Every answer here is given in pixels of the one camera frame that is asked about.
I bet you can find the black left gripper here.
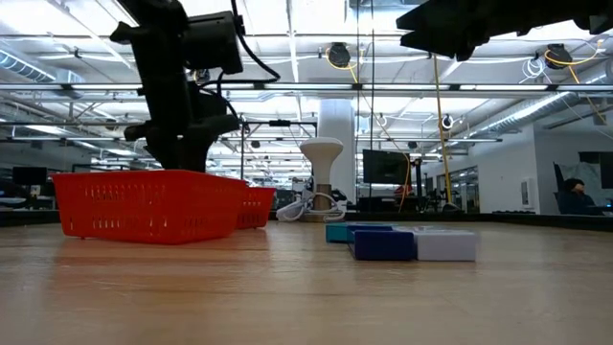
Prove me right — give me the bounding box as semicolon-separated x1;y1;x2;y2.
109;0;240;173

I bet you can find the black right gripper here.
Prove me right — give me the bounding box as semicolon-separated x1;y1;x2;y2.
573;0;613;35

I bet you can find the teal blue box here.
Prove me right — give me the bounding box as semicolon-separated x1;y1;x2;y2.
325;221;398;244

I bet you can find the white box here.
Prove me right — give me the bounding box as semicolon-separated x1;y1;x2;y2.
412;227;478;263

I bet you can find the small dark digital clock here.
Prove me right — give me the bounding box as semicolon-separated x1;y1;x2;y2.
348;224;418;262

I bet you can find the red plastic mesh basket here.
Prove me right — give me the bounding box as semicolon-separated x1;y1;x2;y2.
238;186;278;230
51;170;250;245

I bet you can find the white mushroom table lamp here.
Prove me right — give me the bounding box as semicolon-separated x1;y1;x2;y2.
299;136;346;224

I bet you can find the long ceiling light strip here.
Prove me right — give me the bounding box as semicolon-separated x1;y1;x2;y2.
0;81;613;93

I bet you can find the black background monitor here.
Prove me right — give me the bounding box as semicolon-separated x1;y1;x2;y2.
362;149;412;186

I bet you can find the dark background monitor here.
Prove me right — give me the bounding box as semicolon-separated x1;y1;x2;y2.
11;166;49;188

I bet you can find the person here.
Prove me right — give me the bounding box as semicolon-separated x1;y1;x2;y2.
556;177;602;216

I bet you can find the yellow hanging cable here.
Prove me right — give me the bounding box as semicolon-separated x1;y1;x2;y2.
432;52;455;208

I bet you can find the black hanging cable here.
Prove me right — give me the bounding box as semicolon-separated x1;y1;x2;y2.
369;0;376;150

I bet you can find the black background rig frame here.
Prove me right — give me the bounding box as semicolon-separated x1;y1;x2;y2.
238;119;319;193

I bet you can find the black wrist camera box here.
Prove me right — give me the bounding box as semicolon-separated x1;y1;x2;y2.
183;10;244;76

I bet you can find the white coiled cable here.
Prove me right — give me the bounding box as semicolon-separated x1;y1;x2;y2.
275;189;347;224

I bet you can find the black aluminium table frame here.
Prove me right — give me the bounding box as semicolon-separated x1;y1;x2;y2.
0;208;613;233

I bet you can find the white wall panel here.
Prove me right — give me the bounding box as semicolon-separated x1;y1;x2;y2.
520;177;534;209

